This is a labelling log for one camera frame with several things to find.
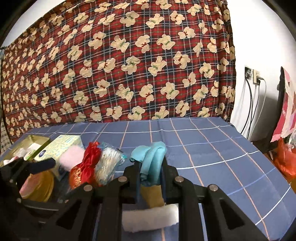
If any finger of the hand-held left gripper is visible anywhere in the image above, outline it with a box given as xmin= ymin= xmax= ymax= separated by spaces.
xmin=28 ymin=159 xmax=56 ymax=174
xmin=18 ymin=195 xmax=71 ymax=211

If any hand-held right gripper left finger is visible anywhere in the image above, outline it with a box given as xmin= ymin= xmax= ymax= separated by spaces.
xmin=42 ymin=162 xmax=142 ymax=241

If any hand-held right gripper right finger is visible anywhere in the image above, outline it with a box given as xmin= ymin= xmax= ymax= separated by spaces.
xmin=161 ymin=159 xmax=270 ymax=241

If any teal cloth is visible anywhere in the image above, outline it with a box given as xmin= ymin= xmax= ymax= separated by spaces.
xmin=129 ymin=141 xmax=167 ymax=187

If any gold rectangular tin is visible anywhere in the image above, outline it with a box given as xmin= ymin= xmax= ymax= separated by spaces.
xmin=0 ymin=135 xmax=51 ymax=166

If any pink fluffy puff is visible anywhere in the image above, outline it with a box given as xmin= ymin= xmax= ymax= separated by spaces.
xmin=59 ymin=146 xmax=86 ymax=173

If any cotton swab bag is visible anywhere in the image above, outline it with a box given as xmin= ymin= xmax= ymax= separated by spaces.
xmin=94 ymin=142 xmax=127 ymax=186

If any red gold-print drawstring pouch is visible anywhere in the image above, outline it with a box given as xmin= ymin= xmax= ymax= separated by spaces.
xmin=69 ymin=142 xmax=102 ymax=189

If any yellow sponge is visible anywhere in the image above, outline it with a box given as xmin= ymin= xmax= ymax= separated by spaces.
xmin=141 ymin=184 xmax=166 ymax=209

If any round gold tin pink lid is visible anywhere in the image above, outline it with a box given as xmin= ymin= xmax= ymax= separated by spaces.
xmin=20 ymin=173 xmax=55 ymax=202

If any dotted tissue box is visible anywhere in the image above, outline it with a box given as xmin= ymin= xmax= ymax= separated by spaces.
xmin=34 ymin=135 xmax=85 ymax=181

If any white towel roll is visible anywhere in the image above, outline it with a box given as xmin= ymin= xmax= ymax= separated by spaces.
xmin=122 ymin=204 xmax=179 ymax=232

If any green checked cloth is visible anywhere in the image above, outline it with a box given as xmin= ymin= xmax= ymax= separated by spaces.
xmin=0 ymin=120 xmax=12 ymax=153

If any blue plaid bed sheet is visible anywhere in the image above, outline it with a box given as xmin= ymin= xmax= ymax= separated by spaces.
xmin=0 ymin=117 xmax=293 ymax=241

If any red plaid bear-print blanket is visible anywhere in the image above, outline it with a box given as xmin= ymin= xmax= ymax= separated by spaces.
xmin=0 ymin=0 xmax=236 ymax=144

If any orange plastic bag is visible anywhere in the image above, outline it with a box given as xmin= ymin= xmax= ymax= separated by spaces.
xmin=273 ymin=138 xmax=296 ymax=183

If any black power cable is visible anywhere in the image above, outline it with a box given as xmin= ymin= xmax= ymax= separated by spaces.
xmin=242 ymin=79 xmax=259 ymax=139

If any white power cable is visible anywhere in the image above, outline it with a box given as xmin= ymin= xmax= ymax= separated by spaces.
xmin=254 ymin=78 xmax=267 ymax=143

